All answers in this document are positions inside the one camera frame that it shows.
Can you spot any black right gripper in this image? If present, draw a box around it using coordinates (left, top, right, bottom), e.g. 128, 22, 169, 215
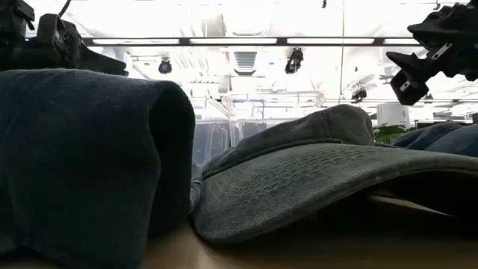
386, 1, 478, 106

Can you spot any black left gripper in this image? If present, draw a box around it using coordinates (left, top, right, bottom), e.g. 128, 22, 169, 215
0, 0, 128, 76

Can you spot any blue denim cap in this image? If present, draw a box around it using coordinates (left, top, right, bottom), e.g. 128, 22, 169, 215
391, 121, 478, 158
0, 68, 197, 269

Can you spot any clear plastic bin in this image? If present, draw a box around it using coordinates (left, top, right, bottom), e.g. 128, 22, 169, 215
193, 120, 230, 166
228, 118, 270, 149

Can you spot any dark green cap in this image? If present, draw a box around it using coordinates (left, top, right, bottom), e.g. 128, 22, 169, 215
190, 103, 478, 247

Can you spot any white box appliance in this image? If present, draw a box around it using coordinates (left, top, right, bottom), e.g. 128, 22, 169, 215
376, 102, 411, 128

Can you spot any green artificial plant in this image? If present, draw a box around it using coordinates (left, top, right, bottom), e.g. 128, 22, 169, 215
372, 124, 416, 146

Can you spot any long light strip bar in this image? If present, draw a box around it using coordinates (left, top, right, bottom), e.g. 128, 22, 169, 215
81, 36, 422, 48

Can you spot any ceiling air vent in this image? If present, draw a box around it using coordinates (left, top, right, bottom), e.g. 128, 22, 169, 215
233, 51, 258, 75

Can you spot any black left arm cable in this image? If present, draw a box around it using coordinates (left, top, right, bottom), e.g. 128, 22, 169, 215
58, 0, 72, 19

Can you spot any thin hanging cord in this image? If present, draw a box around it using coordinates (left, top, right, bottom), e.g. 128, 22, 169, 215
338, 0, 345, 105

